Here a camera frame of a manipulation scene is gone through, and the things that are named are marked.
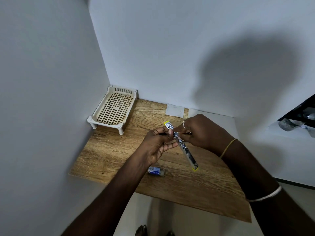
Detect black appliance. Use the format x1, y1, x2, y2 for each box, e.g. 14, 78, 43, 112
277, 93, 315, 126

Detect white bangle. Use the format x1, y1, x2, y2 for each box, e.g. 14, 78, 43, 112
246, 185, 282, 203

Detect white plastic basket tray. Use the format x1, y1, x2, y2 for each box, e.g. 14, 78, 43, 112
87, 85, 138, 135

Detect person's left forearm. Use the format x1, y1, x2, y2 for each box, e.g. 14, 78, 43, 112
61, 151, 154, 236

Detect yellow thread wristband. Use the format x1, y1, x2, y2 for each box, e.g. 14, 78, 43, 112
220, 138, 238, 159

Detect person's left hand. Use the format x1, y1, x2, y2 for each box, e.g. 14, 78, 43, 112
137, 127, 179, 167

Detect person's right hand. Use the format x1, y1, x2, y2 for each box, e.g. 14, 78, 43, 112
173, 114, 235, 157

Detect person's right forearm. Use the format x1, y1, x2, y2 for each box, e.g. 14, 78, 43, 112
221, 140, 315, 236

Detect silver pen packet yellow ends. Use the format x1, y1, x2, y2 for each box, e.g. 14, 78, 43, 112
163, 120, 199, 172

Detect crumpled silver foil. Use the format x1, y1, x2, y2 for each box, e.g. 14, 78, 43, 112
278, 118, 300, 132

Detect small white blue eraser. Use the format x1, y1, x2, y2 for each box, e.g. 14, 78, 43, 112
148, 166, 165, 176

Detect white square paper piece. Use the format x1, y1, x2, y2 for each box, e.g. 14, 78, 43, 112
165, 104, 185, 118

